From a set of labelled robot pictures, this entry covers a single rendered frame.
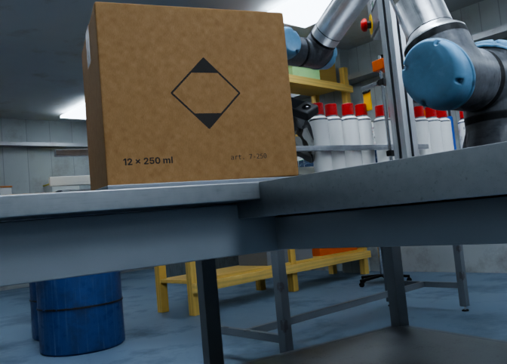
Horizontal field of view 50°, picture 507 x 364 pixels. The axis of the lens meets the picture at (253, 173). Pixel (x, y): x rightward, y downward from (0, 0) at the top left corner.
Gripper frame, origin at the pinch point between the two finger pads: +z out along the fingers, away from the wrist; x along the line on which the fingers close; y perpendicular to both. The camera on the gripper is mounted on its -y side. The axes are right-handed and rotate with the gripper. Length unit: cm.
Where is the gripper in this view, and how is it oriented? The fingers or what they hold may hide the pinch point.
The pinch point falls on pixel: (311, 157)
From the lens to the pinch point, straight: 147.7
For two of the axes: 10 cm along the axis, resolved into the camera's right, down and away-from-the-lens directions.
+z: 5.1, 8.4, 1.9
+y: -5.1, 1.1, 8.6
